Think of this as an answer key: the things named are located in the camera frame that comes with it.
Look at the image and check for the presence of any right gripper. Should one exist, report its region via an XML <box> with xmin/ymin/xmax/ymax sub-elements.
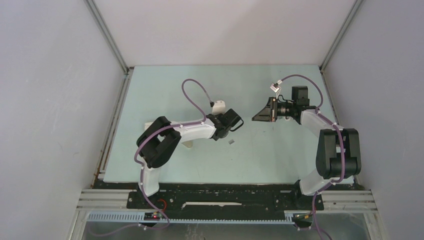
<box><xmin>252</xmin><ymin>96</ymin><xmax>296</xmax><ymax>122</ymax></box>

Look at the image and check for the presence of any olive green stapler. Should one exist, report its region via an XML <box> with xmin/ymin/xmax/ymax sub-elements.
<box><xmin>182</xmin><ymin>140</ymin><xmax>194</xmax><ymax>149</ymax></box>

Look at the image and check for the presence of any white stapler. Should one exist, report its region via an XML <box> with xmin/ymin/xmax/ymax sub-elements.
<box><xmin>144</xmin><ymin>122</ymin><xmax>153</xmax><ymax>130</ymax></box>

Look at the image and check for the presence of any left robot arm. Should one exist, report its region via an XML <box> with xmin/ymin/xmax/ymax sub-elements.
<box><xmin>134</xmin><ymin>108</ymin><xmax>244</xmax><ymax>208</ymax></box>

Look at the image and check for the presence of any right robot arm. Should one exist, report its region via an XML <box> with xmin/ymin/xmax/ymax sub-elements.
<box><xmin>252</xmin><ymin>86</ymin><xmax>362</xmax><ymax>209</ymax></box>

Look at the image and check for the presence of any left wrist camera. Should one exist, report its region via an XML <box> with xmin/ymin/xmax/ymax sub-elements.
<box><xmin>209</xmin><ymin>100</ymin><xmax>226</xmax><ymax>115</ymax></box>

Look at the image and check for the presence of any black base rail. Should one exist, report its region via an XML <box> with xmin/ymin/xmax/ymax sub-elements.
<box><xmin>126</xmin><ymin>183</ymin><xmax>324</xmax><ymax>221</ymax></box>

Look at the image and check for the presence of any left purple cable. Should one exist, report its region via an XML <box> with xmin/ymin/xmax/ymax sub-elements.
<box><xmin>87</xmin><ymin>78</ymin><xmax>215</xmax><ymax>238</ymax></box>

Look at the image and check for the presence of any right aluminium frame post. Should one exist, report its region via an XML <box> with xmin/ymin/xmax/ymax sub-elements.
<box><xmin>319</xmin><ymin>0</ymin><xmax>365</xmax><ymax>74</ymax></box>

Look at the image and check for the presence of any aluminium frame post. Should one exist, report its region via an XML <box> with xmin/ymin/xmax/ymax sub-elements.
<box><xmin>319</xmin><ymin>0</ymin><xmax>365</xmax><ymax>74</ymax></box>
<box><xmin>84</xmin><ymin>0</ymin><xmax>130</xmax><ymax>75</ymax></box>

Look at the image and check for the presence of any left aluminium frame post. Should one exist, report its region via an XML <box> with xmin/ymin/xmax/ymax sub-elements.
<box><xmin>84</xmin><ymin>0</ymin><xmax>130</xmax><ymax>75</ymax></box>

